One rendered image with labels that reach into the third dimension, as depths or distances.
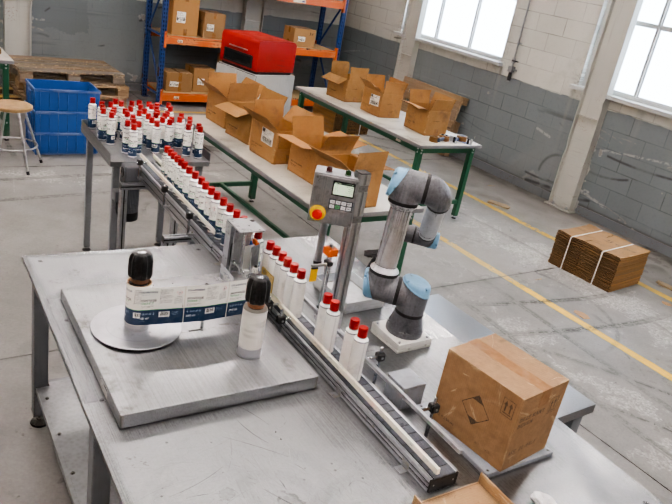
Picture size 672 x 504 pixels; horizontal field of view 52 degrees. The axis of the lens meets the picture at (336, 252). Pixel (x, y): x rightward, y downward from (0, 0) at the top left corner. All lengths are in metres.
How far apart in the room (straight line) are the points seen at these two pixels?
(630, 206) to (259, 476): 6.43
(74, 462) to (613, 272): 4.62
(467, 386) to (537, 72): 6.78
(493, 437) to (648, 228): 5.83
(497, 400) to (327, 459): 0.54
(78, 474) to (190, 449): 0.91
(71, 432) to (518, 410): 1.84
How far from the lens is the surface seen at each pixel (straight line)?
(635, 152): 7.92
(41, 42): 9.79
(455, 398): 2.27
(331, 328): 2.44
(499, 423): 2.18
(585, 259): 6.34
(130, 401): 2.17
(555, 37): 8.61
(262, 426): 2.20
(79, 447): 3.04
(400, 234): 2.60
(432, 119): 6.70
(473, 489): 2.17
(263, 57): 7.85
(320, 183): 2.48
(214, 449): 2.10
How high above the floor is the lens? 2.18
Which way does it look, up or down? 23 degrees down
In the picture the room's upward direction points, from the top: 11 degrees clockwise
